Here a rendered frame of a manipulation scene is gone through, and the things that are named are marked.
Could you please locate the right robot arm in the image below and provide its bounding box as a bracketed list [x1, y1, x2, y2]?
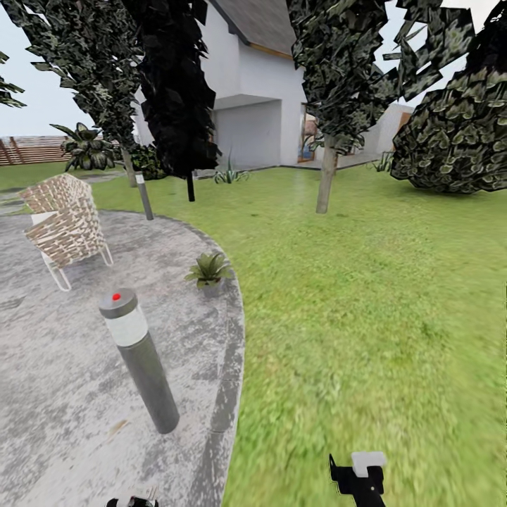
[330, 451, 388, 507]

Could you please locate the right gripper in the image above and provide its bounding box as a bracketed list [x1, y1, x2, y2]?
[330, 461, 384, 507]

